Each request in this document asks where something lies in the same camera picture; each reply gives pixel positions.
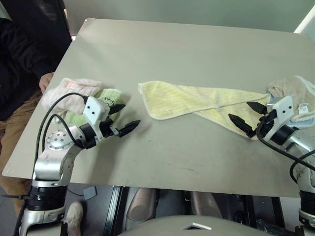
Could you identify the white panel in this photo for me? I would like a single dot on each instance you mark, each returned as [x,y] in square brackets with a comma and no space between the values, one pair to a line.
[306,23]

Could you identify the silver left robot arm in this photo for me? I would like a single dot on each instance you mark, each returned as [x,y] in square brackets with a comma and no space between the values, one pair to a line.
[46,164]

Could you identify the yellow terry towel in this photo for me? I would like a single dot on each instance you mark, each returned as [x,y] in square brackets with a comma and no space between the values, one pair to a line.
[177,98]

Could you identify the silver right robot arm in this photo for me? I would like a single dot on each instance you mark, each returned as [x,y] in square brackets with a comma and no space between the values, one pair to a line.
[304,147]

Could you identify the white sneaker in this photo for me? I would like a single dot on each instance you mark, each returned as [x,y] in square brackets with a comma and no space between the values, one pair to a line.
[73,218]

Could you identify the pink terry towel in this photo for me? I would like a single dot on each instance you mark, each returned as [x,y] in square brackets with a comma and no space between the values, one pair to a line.
[64,96]

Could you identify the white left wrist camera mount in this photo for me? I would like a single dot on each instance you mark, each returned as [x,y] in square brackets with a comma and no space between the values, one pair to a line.
[94,110]

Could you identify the bystander brown trousers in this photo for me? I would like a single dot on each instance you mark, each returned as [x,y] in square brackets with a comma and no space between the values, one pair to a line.
[17,123]

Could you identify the small grey box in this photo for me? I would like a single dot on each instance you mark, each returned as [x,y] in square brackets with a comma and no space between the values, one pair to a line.
[90,192]

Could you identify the black table frame bar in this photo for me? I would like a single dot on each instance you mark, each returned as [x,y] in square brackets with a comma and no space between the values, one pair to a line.
[112,211]

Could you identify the bystander black jacket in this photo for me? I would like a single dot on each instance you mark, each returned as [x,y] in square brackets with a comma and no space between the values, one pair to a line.
[22,64]

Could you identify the beige terry towel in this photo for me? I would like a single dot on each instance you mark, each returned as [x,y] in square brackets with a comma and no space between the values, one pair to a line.
[291,88]

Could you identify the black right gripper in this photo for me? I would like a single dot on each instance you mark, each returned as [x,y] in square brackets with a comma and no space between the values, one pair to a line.
[267,120]

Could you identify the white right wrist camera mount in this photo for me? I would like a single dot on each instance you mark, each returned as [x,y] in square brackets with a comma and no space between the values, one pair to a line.
[284,108]

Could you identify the green printed towel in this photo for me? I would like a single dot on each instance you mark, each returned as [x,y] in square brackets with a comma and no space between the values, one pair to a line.
[108,96]

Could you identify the bystander bare hand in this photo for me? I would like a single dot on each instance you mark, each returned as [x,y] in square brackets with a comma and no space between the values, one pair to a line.
[46,79]

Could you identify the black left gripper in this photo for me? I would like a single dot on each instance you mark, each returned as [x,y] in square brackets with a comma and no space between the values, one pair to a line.
[107,129]

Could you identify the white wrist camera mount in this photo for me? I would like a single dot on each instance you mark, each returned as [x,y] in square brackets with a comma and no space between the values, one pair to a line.
[94,110]
[284,108]

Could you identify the silver robot torso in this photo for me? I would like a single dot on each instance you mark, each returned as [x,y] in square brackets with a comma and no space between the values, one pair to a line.
[172,227]

